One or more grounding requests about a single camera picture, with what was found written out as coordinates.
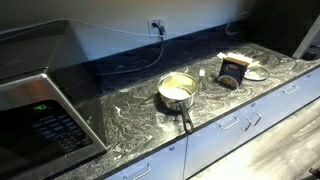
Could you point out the blue Barilla orzo box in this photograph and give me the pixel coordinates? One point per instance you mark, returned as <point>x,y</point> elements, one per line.
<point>233,71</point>

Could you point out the glass pot lid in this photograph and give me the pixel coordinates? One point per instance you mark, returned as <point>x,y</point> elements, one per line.
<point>258,74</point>

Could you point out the round cabinet lock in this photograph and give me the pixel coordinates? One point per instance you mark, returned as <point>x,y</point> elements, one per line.
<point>171,148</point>

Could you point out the blue base cabinet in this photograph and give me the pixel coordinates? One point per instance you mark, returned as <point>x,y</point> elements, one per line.
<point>213,140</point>

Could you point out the stainless steel microwave oven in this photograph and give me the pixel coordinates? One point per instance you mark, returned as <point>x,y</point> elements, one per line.
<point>33,100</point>

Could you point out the white slanted stand leg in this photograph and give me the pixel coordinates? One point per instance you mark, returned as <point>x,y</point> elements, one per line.
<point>305,36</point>

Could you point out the black stand base block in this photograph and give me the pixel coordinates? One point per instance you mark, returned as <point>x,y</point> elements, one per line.
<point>312,53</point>

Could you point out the black floor object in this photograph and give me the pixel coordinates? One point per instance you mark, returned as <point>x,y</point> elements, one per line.
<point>315,171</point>

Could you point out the white wall outlet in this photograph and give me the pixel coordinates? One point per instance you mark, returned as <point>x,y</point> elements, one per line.
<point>151,28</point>

